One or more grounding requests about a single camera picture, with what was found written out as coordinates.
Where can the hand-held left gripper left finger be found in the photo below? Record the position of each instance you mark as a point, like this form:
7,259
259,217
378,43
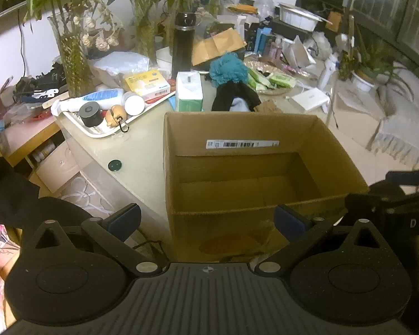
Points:
125,218

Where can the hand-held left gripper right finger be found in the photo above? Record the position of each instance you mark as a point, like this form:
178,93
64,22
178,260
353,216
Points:
289,220

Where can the cardboard box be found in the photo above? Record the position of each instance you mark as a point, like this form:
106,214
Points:
230,167

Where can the black soft hat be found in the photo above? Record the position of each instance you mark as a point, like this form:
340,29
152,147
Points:
230,94

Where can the teal mesh bath loofah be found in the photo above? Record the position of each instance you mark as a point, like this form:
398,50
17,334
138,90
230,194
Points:
228,69

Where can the black round cap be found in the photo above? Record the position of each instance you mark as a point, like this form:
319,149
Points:
115,165

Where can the beige drawer unit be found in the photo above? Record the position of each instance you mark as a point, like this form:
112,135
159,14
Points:
56,167

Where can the sofa with grey blanket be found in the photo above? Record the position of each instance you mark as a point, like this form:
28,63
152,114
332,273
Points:
405,111

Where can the flat cardboard sheet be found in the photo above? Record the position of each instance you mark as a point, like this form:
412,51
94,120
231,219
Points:
356,118

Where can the white plastic tray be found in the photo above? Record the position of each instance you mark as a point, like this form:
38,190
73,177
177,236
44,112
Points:
90,132

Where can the black round jar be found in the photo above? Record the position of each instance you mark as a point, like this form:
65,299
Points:
89,115

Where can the dark cloth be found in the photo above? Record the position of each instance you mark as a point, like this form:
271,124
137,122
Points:
14,195

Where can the white round jar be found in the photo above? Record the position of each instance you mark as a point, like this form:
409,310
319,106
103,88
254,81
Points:
134,103

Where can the brown crumpled wrapper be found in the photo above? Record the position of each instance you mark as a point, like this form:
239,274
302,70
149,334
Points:
269,106

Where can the white blue lotion bottle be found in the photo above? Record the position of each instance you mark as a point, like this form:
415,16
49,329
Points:
97,97

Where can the white flat box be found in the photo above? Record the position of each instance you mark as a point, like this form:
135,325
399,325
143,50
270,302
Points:
310,98

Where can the potted plant in white pot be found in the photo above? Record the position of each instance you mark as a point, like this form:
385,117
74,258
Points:
365,76

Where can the plate with green packets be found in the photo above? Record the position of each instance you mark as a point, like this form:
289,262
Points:
276,92

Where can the wooden side shelf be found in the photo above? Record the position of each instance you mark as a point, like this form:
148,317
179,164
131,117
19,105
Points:
21,136

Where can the yellow white small box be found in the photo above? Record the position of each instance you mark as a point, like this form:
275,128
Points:
145,82

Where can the green wet wipes packet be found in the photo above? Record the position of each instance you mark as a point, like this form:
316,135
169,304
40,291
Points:
262,80
282,81

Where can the green white tissue box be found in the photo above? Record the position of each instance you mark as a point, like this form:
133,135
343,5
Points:
189,90

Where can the white plastic bottle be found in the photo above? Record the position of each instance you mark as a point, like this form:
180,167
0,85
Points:
326,71

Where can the white plastic bag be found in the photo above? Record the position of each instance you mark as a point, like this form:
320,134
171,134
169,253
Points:
122,62

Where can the white paper bag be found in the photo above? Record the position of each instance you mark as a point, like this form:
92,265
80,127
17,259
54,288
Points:
298,54

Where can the bamboo in vase with dried flowers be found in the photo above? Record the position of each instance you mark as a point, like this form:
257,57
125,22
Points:
73,59

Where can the pink soap pump bottle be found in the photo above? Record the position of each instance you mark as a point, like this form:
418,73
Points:
276,49

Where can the dark hard-shell case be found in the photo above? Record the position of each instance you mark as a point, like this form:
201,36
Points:
237,55

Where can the black thermos bottle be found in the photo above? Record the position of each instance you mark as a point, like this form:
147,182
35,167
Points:
183,45

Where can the blue carton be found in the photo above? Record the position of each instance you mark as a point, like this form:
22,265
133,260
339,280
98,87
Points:
263,40

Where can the black carton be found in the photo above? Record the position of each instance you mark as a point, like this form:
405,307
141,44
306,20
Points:
251,40

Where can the brown paper envelope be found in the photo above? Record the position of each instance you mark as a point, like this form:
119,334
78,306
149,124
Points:
216,45

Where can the black flat box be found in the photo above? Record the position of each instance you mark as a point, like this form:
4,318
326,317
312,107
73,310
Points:
289,28

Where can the bamboo in narrow glass vase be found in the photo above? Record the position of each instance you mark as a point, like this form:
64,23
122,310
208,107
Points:
168,24

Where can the white foil-lidded tub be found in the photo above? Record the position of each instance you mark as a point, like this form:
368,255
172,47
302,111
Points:
298,15

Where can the orange snack packet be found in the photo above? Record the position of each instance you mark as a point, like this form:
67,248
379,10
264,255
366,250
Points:
242,8

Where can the clear plastic bag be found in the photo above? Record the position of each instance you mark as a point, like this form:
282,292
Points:
265,3

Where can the dark window frame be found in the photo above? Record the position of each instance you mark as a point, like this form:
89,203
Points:
387,7

